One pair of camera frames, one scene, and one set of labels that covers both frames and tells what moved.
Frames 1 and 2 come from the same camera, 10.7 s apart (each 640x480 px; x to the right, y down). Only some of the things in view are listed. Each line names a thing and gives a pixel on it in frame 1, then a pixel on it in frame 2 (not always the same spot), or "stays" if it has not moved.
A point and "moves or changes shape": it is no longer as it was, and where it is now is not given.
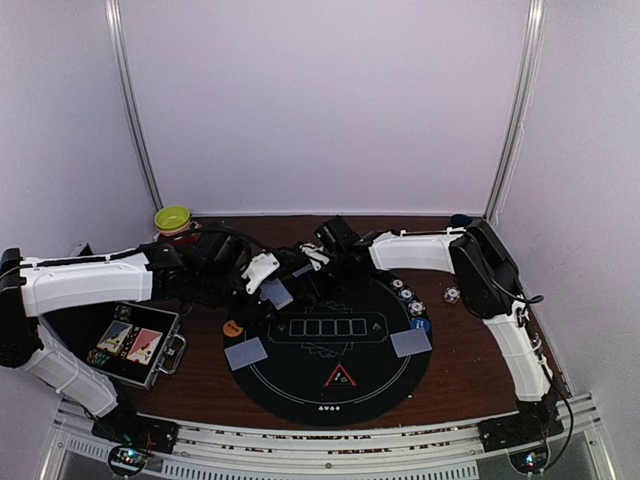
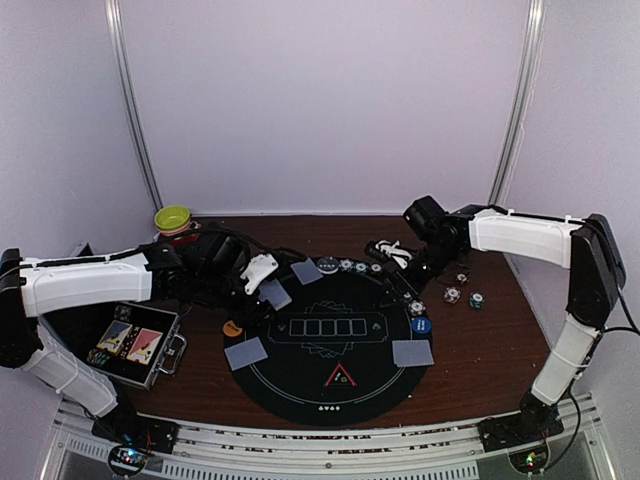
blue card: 302,270 moves or changes shape
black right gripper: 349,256 to 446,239
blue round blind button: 420,323 stays
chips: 451,294 stays
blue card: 245,353 stays
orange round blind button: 231,329 stays
